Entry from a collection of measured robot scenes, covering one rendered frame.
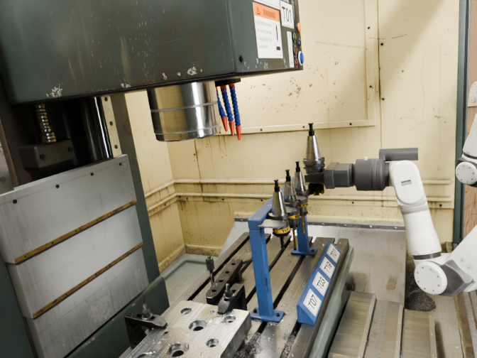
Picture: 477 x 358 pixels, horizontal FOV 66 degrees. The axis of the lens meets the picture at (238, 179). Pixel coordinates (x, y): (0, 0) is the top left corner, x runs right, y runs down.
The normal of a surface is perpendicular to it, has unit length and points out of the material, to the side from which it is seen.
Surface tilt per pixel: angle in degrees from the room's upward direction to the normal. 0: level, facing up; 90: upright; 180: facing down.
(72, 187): 90
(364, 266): 24
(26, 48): 90
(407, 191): 72
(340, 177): 90
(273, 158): 90
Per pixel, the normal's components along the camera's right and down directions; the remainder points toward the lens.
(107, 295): 0.90, 0.00
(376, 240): -0.28, -0.76
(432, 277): -0.85, 0.11
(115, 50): -0.42, 0.28
